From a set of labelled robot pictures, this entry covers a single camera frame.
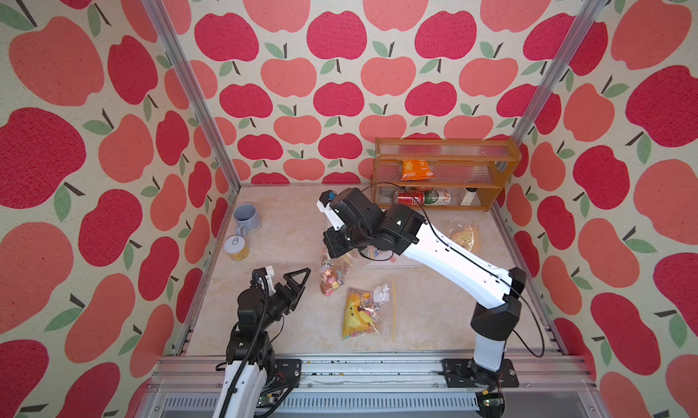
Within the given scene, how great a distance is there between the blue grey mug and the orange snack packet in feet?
1.94

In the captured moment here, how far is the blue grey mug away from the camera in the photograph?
101 centimetres

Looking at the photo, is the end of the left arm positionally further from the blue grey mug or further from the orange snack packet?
the orange snack packet

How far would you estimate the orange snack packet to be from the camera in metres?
1.03
